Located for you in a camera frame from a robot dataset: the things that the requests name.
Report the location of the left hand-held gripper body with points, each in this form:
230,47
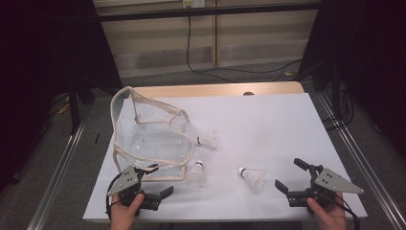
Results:
126,183

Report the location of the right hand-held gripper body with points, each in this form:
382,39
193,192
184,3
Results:
335,183

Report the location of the clear bag with cream trim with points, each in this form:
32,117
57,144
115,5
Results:
153,143

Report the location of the white shuttlecock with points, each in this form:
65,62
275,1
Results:
254,178
209,139
195,175

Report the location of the person's left hand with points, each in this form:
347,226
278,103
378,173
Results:
123,214

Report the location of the person's right hand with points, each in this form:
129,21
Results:
328,214

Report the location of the dark table grommet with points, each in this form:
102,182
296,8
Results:
248,93

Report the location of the black metal stand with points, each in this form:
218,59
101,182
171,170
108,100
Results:
74,105

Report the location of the wooden table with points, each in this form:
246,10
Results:
217,89

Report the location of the black curtain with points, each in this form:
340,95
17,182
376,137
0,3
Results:
373,57
38,64

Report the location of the black horizontal bar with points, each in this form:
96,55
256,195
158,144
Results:
207,12

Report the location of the metal floor rail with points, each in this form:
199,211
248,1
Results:
57,172
367,166

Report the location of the white wall outlet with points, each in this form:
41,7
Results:
193,3

